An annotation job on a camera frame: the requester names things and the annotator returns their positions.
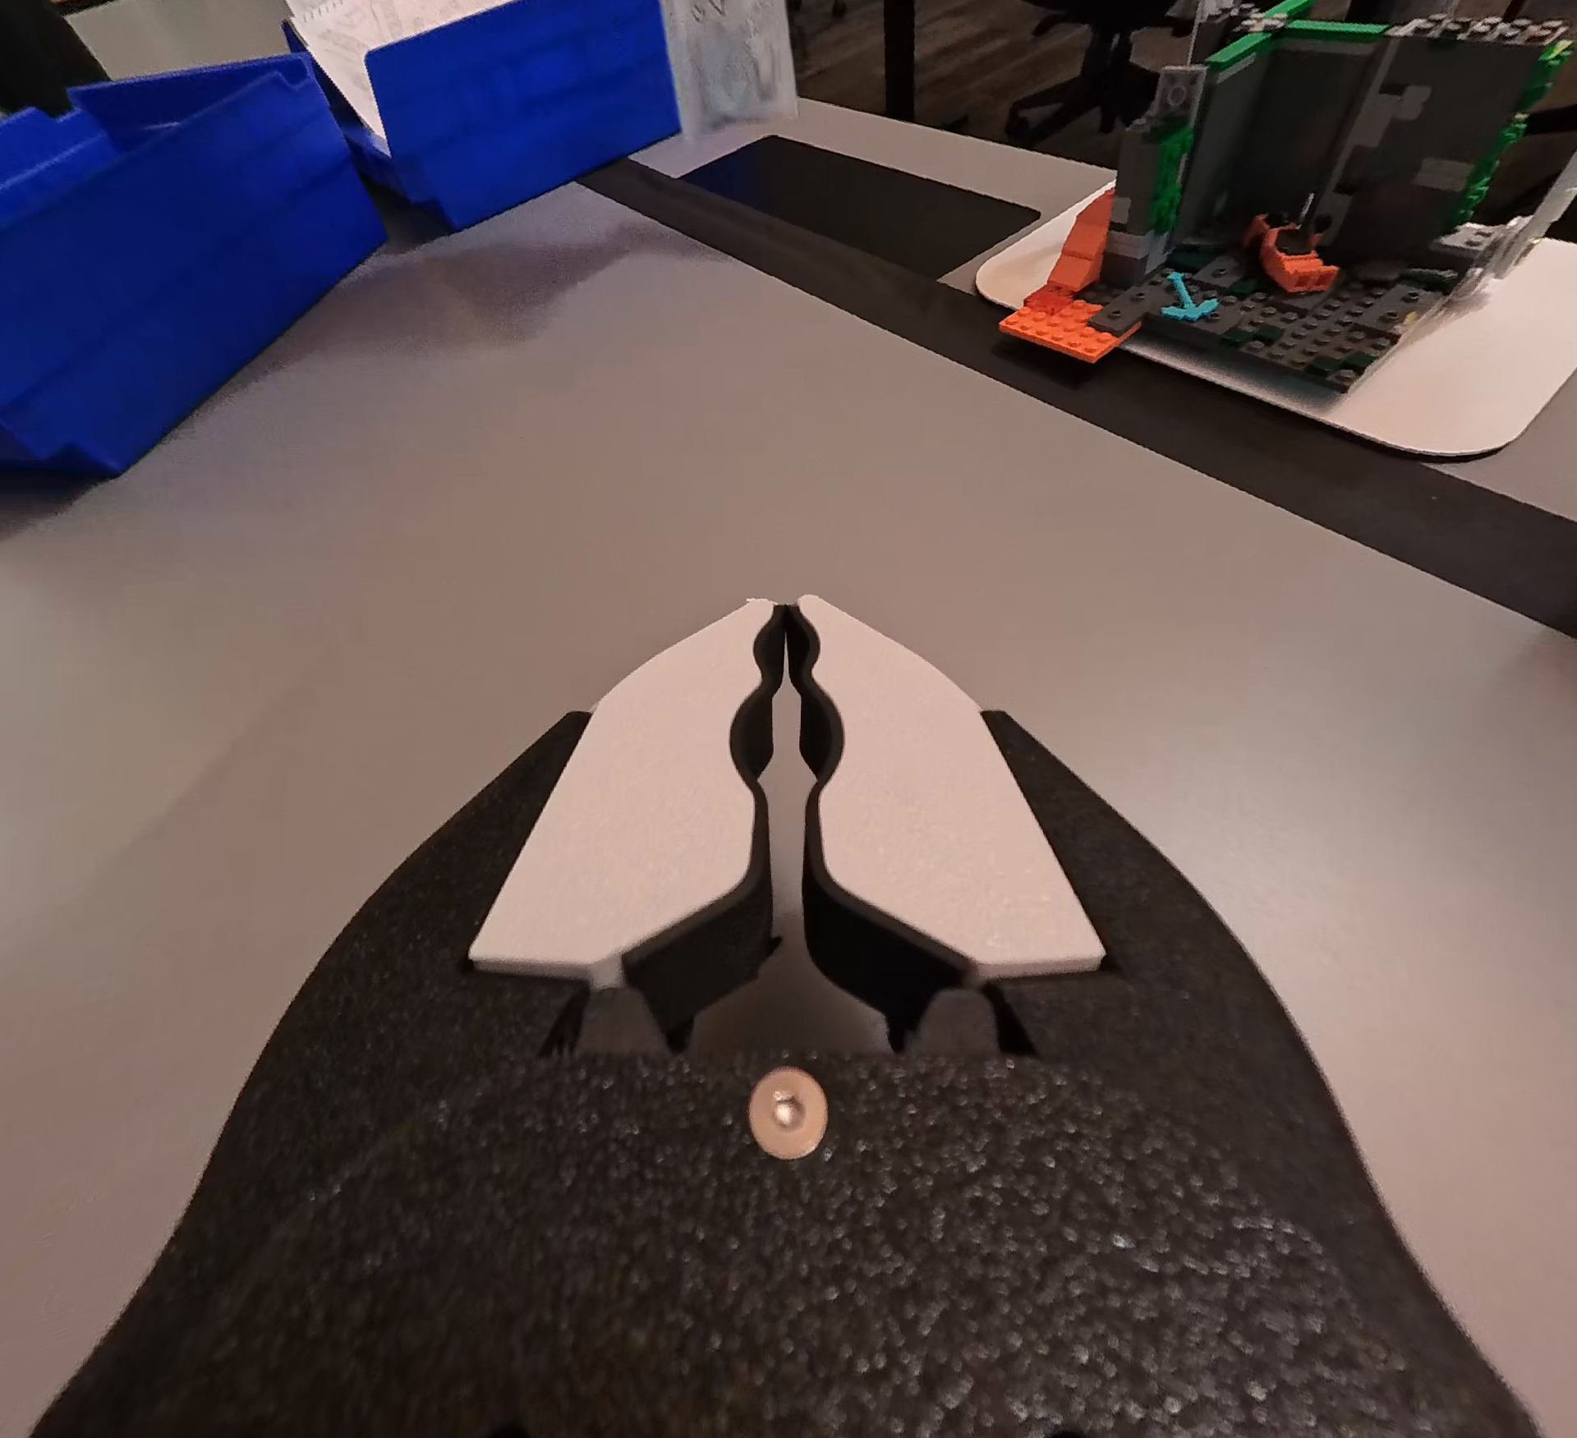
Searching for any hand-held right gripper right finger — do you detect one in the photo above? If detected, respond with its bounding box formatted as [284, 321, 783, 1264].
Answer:
[789, 595, 1108, 1055]

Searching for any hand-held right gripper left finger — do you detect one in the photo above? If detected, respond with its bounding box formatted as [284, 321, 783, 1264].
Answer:
[468, 597, 790, 1055]

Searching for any orange lego minifigure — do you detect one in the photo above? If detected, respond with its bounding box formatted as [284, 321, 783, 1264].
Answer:
[1238, 194, 1342, 295]

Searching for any blue plastic bin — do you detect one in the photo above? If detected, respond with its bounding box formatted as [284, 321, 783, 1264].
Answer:
[281, 0, 685, 233]
[0, 57, 390, 478]

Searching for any grey green lego building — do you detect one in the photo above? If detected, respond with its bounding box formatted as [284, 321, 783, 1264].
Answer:
[998, 0, 1577, 396]

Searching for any torn printed paper bag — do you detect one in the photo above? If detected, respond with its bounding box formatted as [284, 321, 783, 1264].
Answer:
[646, 0, 796, 140]

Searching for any white book stand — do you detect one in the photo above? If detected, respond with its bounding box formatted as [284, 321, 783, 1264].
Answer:
[976, 0, 1577, 461]

